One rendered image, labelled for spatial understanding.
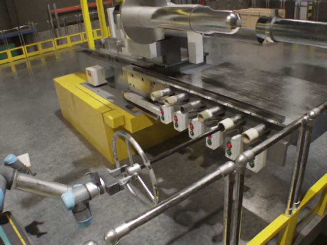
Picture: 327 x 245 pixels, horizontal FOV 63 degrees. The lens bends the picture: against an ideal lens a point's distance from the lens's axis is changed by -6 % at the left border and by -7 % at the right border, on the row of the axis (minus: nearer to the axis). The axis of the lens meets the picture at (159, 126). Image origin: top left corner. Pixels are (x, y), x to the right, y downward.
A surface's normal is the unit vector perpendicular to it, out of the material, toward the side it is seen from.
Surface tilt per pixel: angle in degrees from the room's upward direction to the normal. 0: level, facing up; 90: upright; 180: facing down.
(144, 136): 90
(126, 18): 90
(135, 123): 90
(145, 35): 90
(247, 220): 0
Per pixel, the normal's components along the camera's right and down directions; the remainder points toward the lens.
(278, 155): -0.81, 0.34
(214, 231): -0.10, -0.88
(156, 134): 0.58, 0.33
